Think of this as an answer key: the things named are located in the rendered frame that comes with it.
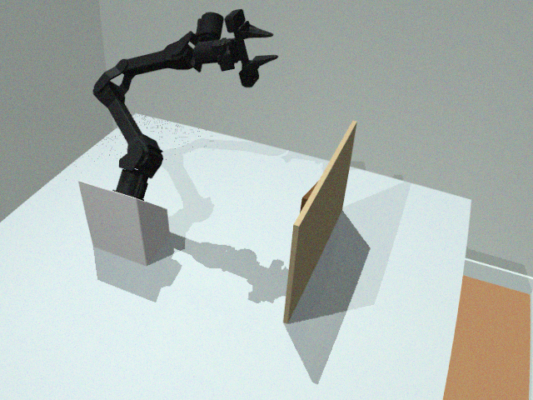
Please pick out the brown flat board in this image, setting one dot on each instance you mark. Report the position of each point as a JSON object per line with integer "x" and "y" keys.
{"x": 314, "y": 225}

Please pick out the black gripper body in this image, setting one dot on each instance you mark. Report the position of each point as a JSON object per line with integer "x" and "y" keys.
{"x": 233, "y": 21}

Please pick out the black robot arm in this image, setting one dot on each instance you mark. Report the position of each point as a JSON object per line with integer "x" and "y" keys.
{"x": 143, "y": 153}

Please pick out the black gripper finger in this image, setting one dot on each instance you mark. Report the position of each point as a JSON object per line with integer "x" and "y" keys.
{"x": 246, "y": 30}
{"x": 257, "y": 61}

